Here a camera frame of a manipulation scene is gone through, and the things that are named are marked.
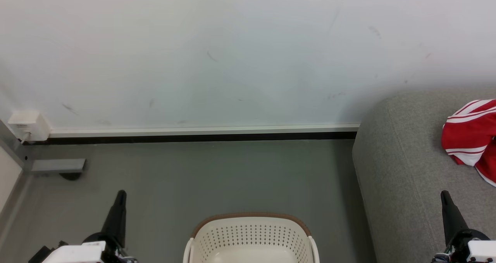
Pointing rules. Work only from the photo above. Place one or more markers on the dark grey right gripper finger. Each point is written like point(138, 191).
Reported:
point(452, 216)

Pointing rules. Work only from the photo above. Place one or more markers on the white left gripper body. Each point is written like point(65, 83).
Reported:
point(77, 253)

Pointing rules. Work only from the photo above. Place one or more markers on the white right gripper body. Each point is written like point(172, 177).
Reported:
point(480, 249)

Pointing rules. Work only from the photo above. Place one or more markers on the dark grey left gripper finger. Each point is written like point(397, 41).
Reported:
point(116, 220)

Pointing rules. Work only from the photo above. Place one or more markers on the red and white striped garment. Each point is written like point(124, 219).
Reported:
point(469, 135)

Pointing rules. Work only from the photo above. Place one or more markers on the grey fabric sofa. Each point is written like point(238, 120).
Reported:
point(403, 158)

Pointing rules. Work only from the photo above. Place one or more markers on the black caster wheel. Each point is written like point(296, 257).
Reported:
point(72, 176)

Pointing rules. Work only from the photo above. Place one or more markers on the white panel board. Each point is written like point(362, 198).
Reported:
point(7, 176)

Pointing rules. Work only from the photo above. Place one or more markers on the black baseboard strip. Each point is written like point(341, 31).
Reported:
point(193, 138)

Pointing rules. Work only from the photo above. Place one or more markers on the cream perforated laundry basket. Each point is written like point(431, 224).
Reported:
point(252, 232)

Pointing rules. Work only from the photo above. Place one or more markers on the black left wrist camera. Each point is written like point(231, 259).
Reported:
point(40, 254)

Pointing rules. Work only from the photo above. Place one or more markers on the white wall power box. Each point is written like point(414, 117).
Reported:
point(28, 125)

